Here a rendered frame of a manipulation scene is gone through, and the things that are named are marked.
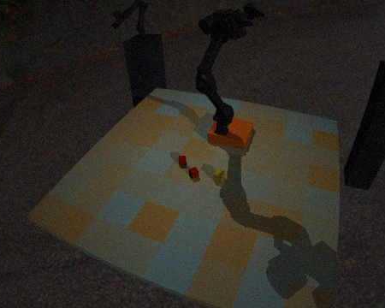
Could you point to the yellow cube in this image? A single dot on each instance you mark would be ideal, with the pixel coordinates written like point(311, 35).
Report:
point(219, 175)

